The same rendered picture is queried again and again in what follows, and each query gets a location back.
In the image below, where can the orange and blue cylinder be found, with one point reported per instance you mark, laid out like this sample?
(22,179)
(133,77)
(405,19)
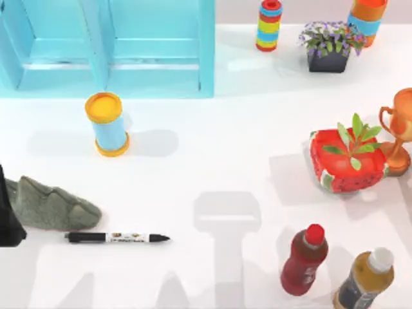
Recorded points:
(365,22)

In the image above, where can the purple flower plant black pot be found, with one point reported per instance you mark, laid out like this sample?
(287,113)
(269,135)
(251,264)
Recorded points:
(328,51)

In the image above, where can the red watermelon pot with plant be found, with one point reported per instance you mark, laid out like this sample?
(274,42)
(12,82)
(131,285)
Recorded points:
(346,167)

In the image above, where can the black and white pen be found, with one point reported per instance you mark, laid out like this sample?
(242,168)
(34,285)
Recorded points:
(116,237)

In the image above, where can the red bottle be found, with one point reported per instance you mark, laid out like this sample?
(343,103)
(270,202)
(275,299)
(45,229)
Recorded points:
(302,264)

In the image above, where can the striped red yellow blue cylinder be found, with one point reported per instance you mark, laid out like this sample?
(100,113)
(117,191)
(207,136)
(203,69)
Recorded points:
(268,29)

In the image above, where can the blue and yellow cylinder can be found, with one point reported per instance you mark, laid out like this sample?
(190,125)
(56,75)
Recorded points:
(107,128)

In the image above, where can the grey green rock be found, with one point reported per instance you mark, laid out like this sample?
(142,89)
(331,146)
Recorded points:
(48,209)

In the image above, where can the orange trophy cup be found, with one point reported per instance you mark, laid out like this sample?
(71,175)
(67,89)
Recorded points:
(399,128)

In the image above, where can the light blue rack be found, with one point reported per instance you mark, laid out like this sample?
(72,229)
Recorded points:
(106,48)

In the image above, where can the yellow bottle white cap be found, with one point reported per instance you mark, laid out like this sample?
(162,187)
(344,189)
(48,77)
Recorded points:
(363,283)

